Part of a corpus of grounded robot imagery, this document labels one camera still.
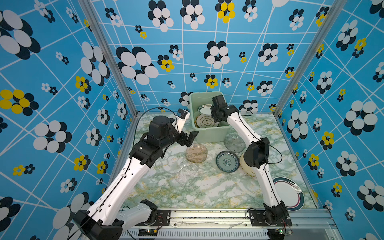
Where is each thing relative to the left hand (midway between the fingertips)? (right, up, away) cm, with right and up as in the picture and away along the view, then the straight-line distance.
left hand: (190, 125), depth 67 cm
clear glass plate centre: (-3, -30, +21) cm, 37 cm away
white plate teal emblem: (+10, +4, +45) cm, 46 cm away
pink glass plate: (+3, -19, +31) cm, 36 cm away
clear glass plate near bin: (+29, -12, +34) cm, 46 cm away
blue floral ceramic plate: (+23, -23, +26) cm, 41 cm away
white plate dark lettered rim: (+9, +12, +41) cm, 44 cm away
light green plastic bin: (+13, -6, +39) cm, 42 cm away
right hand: (+13, +10, +32) cm, 36 cm away
